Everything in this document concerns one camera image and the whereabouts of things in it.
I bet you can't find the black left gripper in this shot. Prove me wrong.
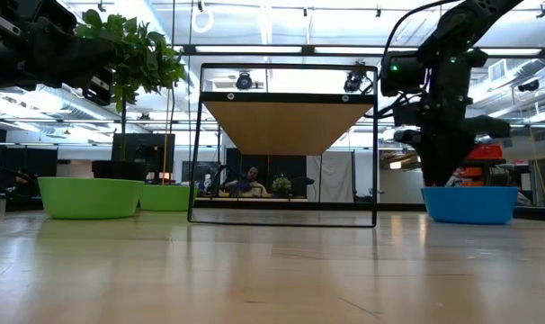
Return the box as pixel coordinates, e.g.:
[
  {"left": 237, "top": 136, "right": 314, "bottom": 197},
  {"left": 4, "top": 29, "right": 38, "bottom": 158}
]
[{"left": 0, "top": 31, "right": 121, "bottom": 107}]

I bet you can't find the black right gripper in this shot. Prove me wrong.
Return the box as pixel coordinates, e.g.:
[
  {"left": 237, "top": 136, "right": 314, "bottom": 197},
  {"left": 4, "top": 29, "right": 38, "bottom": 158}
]
[{"left": 392, "top": 48, "right": 513, "bottom": 188}]

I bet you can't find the blue plastic mini bowl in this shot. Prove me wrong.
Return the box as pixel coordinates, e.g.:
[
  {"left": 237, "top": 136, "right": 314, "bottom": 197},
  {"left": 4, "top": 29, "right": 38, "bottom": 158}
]
[{"left": 420, "top": 185, "right": 520, "bottom": 225}]

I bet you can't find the green plastic mini bowl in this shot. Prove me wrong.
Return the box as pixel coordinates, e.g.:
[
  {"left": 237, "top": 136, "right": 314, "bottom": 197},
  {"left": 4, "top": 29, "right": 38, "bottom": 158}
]
[
  {"left": 139, "top": 184, "right": 193, "bottom": 212},
  {"left": 37, "top": 176, "right": 146, "bottom": 221}
]

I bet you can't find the shelf with red bins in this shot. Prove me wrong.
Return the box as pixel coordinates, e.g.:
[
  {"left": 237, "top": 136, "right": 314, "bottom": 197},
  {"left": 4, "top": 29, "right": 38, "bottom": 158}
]
[{"left": 456, "top": 143, "right": 507, "bottom": 188}]

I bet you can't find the green plant in black pot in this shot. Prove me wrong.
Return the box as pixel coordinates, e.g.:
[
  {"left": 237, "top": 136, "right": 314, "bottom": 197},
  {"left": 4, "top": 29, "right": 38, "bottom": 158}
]
[{"left": 74, "top": 8, "right": 188, "bottom": 182}]

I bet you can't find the white air vent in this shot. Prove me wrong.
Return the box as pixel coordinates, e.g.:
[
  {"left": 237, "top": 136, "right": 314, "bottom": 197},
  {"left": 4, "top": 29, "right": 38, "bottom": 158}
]
[{"left": 487, "top": 58, "right": 508, "bottom": 83}]

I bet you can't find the white sheet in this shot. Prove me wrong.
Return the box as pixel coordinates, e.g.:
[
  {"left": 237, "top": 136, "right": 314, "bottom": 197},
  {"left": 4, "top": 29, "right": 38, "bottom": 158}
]
[{"left": 306, "top": 150, "right": 355, "bottom": 203}]

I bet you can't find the person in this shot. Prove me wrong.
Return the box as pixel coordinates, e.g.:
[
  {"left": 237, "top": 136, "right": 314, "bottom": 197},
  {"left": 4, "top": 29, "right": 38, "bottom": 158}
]
[
  {"left": 12, "top": 168, "right": 40, "bottom": 199},
  {"left": 221, "top": 166, "right": 270, "bottom": 198}
]

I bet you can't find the black partition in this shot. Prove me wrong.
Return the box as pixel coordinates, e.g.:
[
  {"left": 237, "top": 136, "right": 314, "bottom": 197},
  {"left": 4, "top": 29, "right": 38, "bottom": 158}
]
[{"left": 225, "top": 148, "right": 308, "bottom": 199}]

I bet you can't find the small potted plant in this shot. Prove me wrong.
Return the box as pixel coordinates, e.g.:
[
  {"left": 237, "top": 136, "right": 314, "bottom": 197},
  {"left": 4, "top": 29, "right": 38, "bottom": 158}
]
[{"left": 272, "top": 175, "right": 293, "bottom": 198}]

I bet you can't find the black overhead light beam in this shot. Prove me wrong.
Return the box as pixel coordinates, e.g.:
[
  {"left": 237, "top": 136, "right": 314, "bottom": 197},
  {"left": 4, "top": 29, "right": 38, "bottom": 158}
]
[{"left": 173, "top": 43, "right": 545, "bottom": 59}]

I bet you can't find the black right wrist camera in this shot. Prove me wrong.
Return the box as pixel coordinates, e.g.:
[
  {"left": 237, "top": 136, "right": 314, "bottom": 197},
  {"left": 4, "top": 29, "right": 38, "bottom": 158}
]
[{"left": 380, "top": 50, "right": 426, "bottom": 98}]

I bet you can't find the black overhead camera with cable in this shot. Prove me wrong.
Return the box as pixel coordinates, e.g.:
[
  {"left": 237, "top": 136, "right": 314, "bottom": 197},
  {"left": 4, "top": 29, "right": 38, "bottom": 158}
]
[{"left": 343, "top": 61, "right": 374, "bottom": 95}]

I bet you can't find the white cable loop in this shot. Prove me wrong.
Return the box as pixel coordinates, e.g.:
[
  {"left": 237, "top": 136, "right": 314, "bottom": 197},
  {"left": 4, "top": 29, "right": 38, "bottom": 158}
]
[{"left": 191, "top": 7, "right": 215, "bottom": 34}]

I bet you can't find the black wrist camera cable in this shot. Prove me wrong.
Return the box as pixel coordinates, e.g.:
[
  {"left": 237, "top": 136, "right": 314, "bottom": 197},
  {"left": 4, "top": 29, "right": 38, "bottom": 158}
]
[{"left": 364, "top": 0, "right": 462, "bottom": 119}]

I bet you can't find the round black overhead camera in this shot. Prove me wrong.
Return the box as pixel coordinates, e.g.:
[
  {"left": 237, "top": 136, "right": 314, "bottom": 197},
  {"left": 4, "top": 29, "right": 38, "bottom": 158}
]
[{"left": 235, "top": 71, "right": 255, "bottom": 92}]

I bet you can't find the black aluminium table frame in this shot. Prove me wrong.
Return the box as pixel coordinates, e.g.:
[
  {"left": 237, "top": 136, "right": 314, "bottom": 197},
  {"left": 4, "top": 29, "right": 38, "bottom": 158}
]
[{"left": 0, "top": 192, "right": 545, "bottom": 222}]

